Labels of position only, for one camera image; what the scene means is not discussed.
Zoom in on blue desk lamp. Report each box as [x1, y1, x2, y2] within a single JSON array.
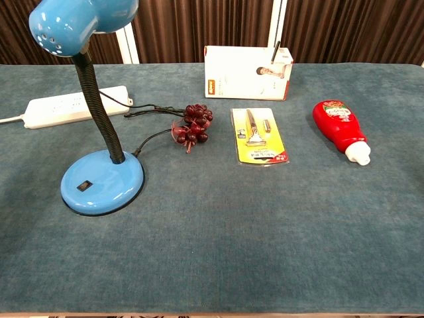
[[28, 0, 146, 217]]

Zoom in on dark red fake grapes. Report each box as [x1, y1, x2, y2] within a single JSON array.
[[171, 103, 214, 154]]

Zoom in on razor in yellow blister pack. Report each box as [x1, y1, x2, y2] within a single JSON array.
[[230, 107, 290, 168]]

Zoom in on blue velvet tablecloth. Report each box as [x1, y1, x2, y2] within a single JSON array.
[[0, 62, 424, 315]]

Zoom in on white cardboard box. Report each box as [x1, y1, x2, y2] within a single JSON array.
[[204, 45, 295, 101]]

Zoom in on brown pleated curtain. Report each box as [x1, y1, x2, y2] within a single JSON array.
[[0, 0, 424, 66]]

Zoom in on red ketchup bottle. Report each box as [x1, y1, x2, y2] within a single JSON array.
[[312, 99, 372, 166]]

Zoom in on white power strip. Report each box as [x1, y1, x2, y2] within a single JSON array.
[[23, 85, 133, 130]]

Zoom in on white frame post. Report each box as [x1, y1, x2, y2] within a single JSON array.
[[267, 0, 288, 49], [115, 23, 140, 64]]

